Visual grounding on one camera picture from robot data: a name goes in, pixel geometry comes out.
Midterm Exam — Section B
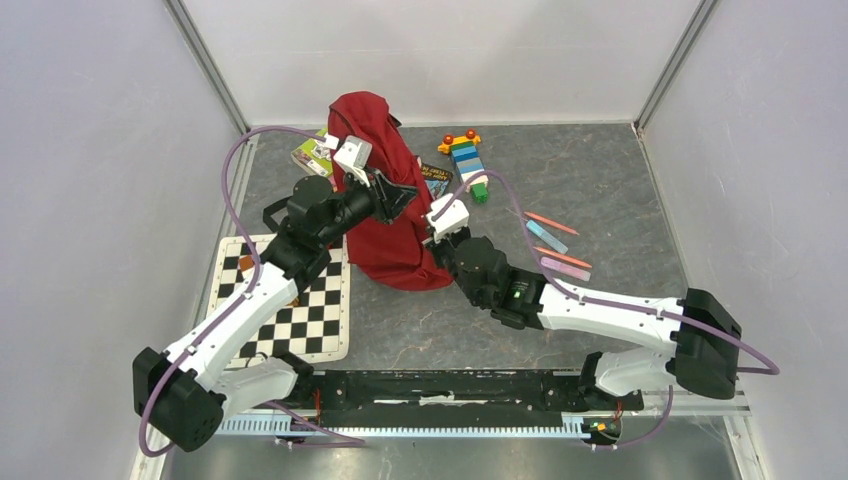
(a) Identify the colourful toy block train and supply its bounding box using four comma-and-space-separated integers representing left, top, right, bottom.
238, 255, 255, 274

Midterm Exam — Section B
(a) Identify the aluminium toothed rail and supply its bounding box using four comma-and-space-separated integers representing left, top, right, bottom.
215, 410, 590, 440

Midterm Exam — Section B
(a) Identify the black and white chessboard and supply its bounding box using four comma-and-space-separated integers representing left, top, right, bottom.
205, 236, 351, 370

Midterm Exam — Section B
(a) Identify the colourful toy block tower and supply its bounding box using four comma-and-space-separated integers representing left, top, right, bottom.
438, 129, 489, 204

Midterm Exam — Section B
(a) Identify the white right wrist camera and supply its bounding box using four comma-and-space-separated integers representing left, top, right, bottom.
425, 195, 469, 243

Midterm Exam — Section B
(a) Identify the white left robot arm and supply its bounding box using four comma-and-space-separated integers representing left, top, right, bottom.
132, 170, 418, 457

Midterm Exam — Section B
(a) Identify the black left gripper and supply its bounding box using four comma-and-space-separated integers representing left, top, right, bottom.
317, 165, 420, 246

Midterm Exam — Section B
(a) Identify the blue treehouse comic book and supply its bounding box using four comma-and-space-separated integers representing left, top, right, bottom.
419, 163, 453, 200

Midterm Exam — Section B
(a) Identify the pink chalk stick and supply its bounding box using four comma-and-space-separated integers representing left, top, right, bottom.
541, 257, 591, 281

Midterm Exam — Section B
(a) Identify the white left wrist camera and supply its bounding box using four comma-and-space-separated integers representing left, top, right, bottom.
323, 133, 372, 187

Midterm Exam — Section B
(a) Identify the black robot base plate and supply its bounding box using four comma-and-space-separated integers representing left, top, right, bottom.
280, 369, 644, 428

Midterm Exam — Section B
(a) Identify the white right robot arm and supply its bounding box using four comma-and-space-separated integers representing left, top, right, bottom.
423, 227, 741, 408

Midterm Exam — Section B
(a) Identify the green paperback book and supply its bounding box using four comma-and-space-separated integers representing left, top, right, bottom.
291, 138, 332, 178

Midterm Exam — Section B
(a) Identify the red student backpack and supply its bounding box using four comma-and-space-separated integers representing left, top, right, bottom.
262, 91, 456, 293

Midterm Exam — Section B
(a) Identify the light blue chalk stick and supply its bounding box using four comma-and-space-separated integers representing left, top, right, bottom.
526, 220, 568, 254

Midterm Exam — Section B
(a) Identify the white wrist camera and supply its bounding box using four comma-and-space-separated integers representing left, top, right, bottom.
323, 133, 372, 187
425, 195, 469, 243

